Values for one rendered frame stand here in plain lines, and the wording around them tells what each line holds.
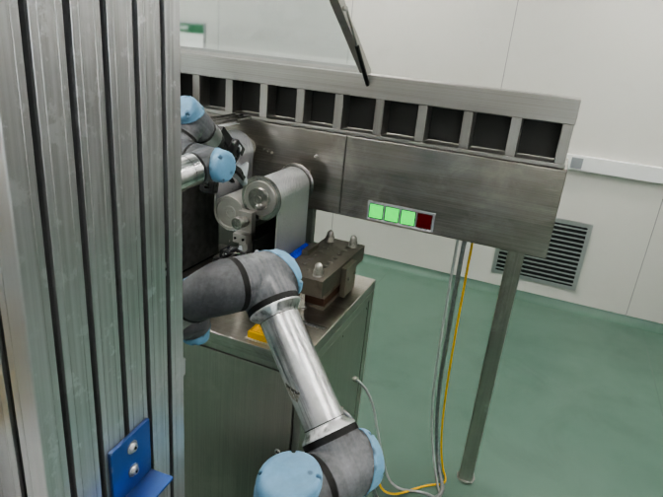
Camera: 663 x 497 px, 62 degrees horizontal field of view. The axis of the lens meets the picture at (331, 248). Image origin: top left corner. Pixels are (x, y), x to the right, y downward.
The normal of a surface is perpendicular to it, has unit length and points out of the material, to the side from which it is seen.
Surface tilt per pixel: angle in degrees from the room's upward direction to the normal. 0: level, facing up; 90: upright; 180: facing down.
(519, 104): 90
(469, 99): 90
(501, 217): 90
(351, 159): 90
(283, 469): 7
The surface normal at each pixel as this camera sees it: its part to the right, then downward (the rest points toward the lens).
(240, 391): -0.39, 0.30
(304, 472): -0.01, -0.90
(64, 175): 0.94, 0.20
